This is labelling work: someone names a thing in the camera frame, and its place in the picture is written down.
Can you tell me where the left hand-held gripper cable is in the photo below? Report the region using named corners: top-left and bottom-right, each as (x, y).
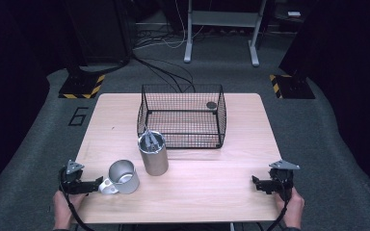
top-left (59, 179), bottom-right (94, 231)

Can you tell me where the black yellow striped stand base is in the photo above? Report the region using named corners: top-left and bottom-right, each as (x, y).
top-left (58, 73), bottom-right (107, 100)
top-left (268, 73), bottom-right (316, 100)

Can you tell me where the black cabinet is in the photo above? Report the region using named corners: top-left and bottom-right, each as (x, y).
top-left (65, 0), bottom-right (133, 66)

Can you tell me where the black wire basket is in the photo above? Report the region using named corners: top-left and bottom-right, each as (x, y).
top-left (136, 83), bottom-right (227, 150)

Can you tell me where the tall steel tumbler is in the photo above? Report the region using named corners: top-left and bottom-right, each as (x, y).
top-left (137, 129), bottom-right (170, 177)

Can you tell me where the white floor cable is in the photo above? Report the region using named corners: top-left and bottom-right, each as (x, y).
top-left (133, 0), bottom-right (207, 51)

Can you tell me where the person's right hand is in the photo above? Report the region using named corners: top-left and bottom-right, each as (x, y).
top-left (274, 187), bottom-right (305, 230)

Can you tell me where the black floor cable bundle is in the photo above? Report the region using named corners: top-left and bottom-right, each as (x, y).
top-left (130, 52), bottom-right (197, 93)

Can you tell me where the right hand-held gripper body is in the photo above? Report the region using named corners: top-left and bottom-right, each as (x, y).
top-left (267, 159), bottom-right (302, 202)

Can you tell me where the hand-held gripper cable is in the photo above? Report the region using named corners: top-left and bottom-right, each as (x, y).
top-left (265, 187), bottom-right (293, 231)
top-left (59, 179), bottom-right (94, 231)

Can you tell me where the gray metal desk frame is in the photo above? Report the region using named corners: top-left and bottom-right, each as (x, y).
top-left (183, 0), bottom-right (268, 68)

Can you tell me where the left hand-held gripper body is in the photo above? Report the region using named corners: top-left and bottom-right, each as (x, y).
top-left (59, 159), bottom-right (86, 195)

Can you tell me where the person's left hand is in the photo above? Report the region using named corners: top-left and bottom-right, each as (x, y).
top-left (52, 190), bottom-right (89, 231)

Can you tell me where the steel mug with white handle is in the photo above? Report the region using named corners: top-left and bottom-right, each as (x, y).
top-left (97, 159), bottom-right (141, 195)

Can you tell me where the right hand-held gripper cable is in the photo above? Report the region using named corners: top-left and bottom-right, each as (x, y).
top-left (265, 187), bottom-right (293, 231)

